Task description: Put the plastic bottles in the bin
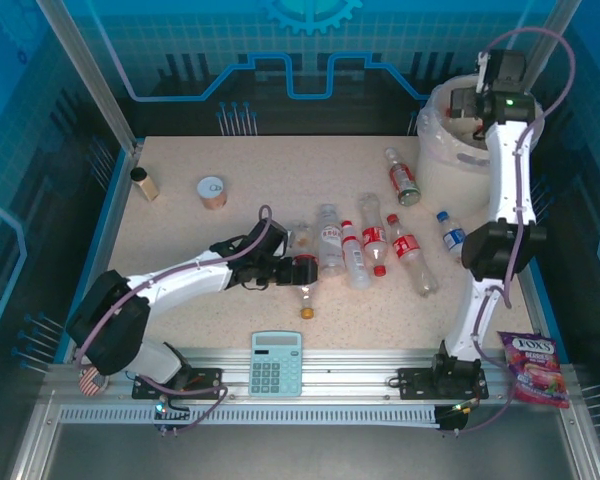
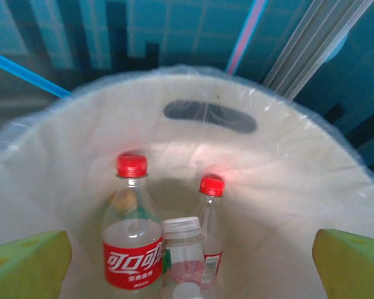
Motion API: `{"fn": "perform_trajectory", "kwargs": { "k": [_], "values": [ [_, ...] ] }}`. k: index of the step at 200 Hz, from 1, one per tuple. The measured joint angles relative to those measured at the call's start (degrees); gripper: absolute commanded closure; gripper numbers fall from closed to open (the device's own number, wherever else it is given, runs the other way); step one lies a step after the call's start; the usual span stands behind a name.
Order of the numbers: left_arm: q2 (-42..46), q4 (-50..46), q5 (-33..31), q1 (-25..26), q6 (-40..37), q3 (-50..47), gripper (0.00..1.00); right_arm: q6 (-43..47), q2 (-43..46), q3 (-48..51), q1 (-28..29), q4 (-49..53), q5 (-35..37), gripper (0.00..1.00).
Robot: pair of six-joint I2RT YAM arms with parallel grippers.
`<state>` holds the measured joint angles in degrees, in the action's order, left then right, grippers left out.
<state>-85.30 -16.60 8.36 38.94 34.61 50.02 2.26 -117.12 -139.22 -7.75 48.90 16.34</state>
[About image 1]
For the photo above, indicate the white plastic bin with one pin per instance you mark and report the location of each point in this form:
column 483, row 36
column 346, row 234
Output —
column 445, row 185

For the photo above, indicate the black controller board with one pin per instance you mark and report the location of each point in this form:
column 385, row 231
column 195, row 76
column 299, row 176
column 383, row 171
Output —
column 172, row 412
column 452, row 422

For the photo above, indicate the can with flag print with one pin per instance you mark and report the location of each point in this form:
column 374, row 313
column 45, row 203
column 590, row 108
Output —
column 92, row 382

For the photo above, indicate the clear bottle white red label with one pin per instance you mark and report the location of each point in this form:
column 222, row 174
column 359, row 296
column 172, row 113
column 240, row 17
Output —
column 331, row 240

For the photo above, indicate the blue-capped bottle blue label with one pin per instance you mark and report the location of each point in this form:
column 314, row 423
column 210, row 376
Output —
column 455, row 237

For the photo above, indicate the light blue calculator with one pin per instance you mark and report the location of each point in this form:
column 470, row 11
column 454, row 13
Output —
column 276, row 365

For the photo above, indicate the purple candy bag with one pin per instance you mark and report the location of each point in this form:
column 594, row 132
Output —
column 535, row 370

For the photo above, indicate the tin can with pull tab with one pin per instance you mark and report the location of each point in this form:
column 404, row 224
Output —
column 211, row 192

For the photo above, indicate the red-capped bottle white label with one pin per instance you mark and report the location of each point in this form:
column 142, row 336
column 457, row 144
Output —
column 355, row 255

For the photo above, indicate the small jar with black cap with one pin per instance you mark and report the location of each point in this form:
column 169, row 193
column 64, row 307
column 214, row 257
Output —
column 145, row 184

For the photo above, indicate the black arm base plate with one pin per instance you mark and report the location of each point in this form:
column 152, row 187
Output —
column 415, row 382
column 205, row 377

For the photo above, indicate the small bottle with amber liquid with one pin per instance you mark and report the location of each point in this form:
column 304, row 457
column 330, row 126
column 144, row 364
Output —
column 302, row 239

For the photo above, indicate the cola bottle with red label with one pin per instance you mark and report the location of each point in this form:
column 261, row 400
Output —
column 373, row 235
column 412, row 255

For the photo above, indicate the aluminium frame post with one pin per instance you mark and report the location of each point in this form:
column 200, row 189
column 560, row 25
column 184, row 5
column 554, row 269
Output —
column 90, row 75
column 545, row 15

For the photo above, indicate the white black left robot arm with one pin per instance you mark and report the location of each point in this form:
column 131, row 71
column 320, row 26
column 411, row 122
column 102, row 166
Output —
column 190, row 282

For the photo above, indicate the aluminium mounting rail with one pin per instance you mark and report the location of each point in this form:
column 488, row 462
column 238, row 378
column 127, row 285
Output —
column 340, row 370

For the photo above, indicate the cola bottle with gold cap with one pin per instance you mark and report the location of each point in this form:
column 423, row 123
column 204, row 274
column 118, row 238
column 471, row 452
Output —
column 306, row 300

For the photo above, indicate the clear plastic bin liner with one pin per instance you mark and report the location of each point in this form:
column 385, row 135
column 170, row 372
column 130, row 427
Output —
column 430, row 135

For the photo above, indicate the red-labelled bottle green base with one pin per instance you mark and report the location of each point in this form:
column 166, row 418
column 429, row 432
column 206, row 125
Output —
column 402, row 177

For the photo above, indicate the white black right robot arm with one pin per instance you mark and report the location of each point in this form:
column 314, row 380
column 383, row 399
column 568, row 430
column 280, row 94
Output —
column 507, row 165

